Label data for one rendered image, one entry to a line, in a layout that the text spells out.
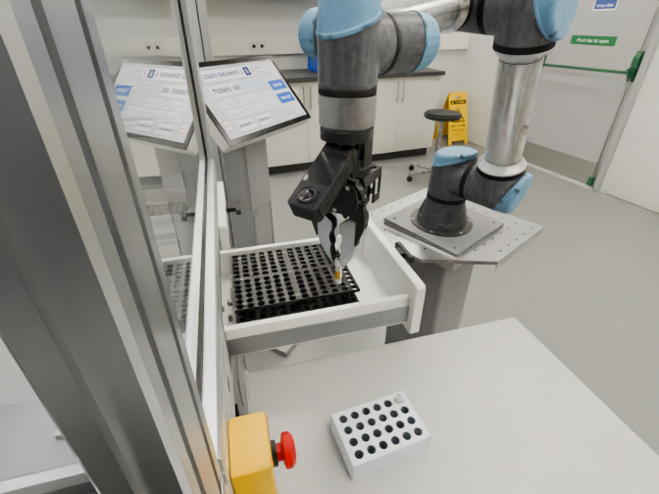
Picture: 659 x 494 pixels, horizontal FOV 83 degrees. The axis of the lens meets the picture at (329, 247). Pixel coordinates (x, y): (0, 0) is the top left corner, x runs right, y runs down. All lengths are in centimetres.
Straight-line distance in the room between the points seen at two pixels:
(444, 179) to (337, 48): 69
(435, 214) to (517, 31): 50
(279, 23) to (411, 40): 382
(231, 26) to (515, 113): 356
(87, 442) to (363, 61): 42
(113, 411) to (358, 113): 40
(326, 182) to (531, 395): 52
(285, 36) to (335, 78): 388
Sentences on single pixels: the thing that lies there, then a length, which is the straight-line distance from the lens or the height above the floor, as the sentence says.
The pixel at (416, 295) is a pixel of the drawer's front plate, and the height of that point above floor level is 91.
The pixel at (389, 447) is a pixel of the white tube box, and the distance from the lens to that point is 60.
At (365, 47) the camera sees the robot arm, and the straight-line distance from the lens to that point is 48.
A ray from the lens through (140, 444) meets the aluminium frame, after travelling 21.
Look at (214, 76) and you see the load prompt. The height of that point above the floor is 115.
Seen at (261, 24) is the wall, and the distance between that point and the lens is 429.
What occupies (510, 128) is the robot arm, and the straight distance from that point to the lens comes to 96.
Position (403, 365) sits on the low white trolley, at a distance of 74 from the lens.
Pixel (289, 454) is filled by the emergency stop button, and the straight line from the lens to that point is 49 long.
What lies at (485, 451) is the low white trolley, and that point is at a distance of 68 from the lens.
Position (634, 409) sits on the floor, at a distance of 201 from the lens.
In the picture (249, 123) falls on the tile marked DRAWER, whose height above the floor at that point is 101.
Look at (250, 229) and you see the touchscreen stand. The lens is 168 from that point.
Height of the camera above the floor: 131
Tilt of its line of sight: 31 degrees down
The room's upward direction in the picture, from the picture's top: straight up
